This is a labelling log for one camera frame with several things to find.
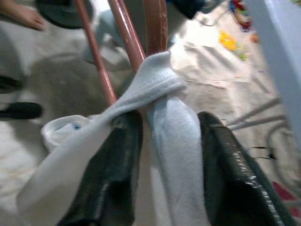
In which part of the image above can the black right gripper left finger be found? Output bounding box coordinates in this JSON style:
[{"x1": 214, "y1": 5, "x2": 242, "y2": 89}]
[{"x1": 58, "y1": 109, "x2": 144, "y2": 226}]

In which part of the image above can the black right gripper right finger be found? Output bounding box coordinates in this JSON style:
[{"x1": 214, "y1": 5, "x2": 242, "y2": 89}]
[{"x1": 197, "y1": 111, "x2": 297, "y2": 226}]

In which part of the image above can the white shirt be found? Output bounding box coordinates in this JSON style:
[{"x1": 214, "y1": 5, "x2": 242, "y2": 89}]
[{"x1": 16, "y1": 50, "x2": 210, "y2": 226}]

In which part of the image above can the light pink plastic hanger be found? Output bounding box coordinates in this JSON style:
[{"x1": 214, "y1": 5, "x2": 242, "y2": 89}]
[{"x1": 73, "y1": 0, "x2": 118, "y2": 106}]

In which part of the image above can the reddish pink plastic hanger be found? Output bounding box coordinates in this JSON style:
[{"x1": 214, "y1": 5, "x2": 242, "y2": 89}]
[{"x1": 108, "y1": 0, "x2": 169, "y2": 73}]

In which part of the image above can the yellow plastic toy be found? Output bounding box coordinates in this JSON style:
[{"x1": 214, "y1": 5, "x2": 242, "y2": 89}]
[{"x1": 219, "y1": 30, "x2": 238, "y2": 50}]

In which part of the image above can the colourful toy pile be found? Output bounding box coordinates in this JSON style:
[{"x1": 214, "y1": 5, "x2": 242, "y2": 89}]
[{"x1": 229, "y1": 0, "x2": 253, "y2": 32}]

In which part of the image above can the person bare foot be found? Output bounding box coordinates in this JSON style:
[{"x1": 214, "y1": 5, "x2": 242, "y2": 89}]
[{"x1": 0, "y1": 1, "x2": 48, "y2": 32}]

